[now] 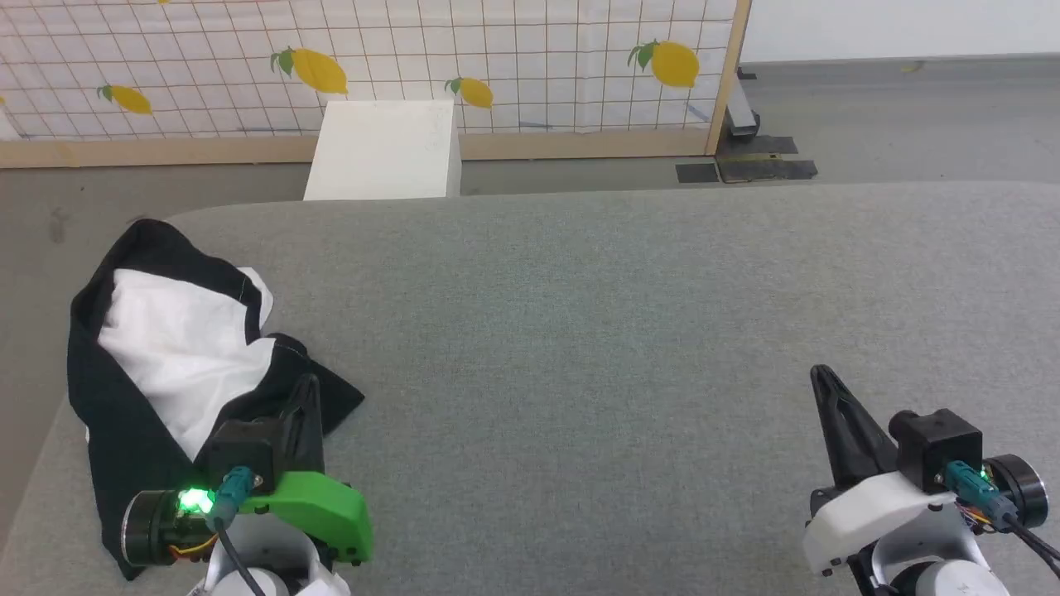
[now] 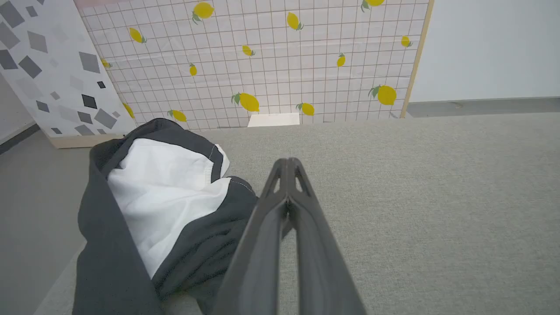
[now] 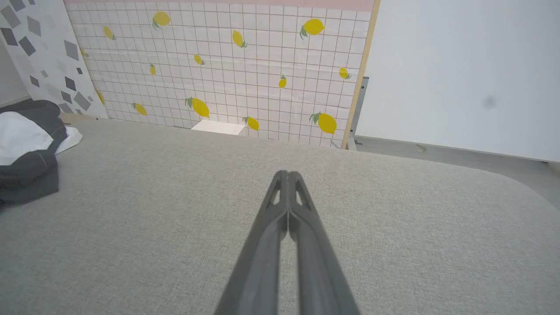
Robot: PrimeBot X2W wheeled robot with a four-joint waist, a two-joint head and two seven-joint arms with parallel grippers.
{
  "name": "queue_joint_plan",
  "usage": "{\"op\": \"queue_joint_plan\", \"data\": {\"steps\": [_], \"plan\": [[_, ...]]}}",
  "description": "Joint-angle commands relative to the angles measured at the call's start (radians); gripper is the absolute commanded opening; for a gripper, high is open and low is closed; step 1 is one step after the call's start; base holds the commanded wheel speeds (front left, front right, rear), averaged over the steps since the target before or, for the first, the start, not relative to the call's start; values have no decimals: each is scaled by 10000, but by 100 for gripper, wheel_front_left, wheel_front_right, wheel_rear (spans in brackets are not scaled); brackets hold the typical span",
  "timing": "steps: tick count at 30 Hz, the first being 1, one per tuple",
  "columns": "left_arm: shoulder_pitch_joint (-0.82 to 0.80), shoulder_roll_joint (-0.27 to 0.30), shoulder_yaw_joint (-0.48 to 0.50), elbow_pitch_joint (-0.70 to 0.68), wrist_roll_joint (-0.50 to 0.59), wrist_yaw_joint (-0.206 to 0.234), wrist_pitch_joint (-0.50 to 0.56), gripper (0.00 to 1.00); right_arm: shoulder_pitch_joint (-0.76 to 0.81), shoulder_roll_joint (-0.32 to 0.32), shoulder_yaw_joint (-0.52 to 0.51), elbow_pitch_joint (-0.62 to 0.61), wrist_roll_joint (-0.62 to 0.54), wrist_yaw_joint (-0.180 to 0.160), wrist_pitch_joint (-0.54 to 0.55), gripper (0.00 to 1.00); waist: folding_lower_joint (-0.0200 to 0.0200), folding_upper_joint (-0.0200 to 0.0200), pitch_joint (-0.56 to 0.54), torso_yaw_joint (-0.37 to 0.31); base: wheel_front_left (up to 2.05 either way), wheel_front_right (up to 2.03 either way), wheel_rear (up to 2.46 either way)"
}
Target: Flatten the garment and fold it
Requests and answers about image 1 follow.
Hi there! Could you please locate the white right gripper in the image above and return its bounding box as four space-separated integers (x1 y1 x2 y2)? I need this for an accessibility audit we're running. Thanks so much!
801 363 962 577

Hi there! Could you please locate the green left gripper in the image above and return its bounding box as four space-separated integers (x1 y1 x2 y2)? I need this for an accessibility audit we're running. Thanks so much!
238 373 376 567

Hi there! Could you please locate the black and white shirt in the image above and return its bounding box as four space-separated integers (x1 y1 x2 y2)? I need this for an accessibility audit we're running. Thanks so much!
68 218 366 581

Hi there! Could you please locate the grey fabric sofa seat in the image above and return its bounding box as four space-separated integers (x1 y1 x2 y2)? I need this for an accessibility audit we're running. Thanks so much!
0 181 1060 596

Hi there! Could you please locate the brownish black floor plate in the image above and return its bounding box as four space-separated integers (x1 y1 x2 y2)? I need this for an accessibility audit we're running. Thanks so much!
715 156 820 184

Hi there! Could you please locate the white rectangular box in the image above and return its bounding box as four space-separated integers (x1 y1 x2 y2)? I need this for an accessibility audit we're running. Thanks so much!
303 99 462 202

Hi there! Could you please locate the grey metal partition foot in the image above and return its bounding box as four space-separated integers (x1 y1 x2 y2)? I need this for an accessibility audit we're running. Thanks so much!
724 66 762 138

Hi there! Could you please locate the lemon print partition screen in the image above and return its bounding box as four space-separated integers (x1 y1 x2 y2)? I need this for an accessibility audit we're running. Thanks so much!
0 0 754 170

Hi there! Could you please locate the left teal plug black cable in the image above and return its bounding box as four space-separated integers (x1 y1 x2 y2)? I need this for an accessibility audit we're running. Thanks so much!
207 466 267 596

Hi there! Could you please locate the teal plug black cable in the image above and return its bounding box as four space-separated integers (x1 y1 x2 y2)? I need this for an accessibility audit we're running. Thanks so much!
207 466 267 596
947 461 1060 580

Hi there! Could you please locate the right teal plug black cable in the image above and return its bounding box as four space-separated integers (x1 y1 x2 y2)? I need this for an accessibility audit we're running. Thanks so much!
947 461 1060 580

